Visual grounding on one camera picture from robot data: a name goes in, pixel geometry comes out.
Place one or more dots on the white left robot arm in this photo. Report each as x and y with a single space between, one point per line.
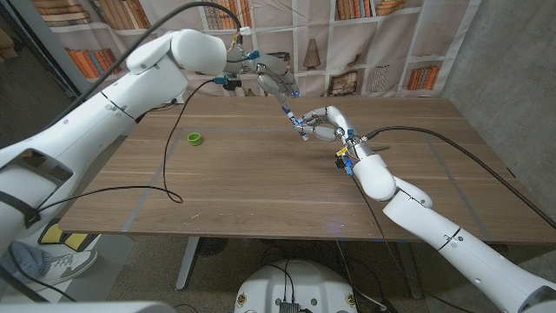
87 126

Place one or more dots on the printed bookshelf backdrop cloth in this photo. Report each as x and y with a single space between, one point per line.
304 26

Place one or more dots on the black round ribbed object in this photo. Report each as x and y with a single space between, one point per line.
213 247

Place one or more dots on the yellow black foot pedal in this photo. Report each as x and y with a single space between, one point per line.
76 240

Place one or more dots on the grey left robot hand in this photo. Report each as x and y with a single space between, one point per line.
271 74

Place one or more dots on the small green plastic cup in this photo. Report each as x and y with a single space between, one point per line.
194 140

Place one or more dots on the grey metal table leg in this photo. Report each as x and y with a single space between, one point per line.
410 274
187 265

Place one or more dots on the grey white sneaker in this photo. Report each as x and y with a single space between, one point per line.
69 265

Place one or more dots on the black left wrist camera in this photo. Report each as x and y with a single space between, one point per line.
232 82

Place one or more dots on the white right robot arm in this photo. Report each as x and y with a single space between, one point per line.
456 248

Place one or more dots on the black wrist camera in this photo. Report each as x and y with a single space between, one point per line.
232 82
341 164

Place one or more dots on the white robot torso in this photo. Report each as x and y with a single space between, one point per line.
299 287

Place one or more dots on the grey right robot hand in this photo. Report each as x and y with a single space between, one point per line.
334 124

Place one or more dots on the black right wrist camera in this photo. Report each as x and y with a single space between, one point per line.
341 164

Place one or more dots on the person leg in blue jeans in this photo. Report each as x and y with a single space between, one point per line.
32 258

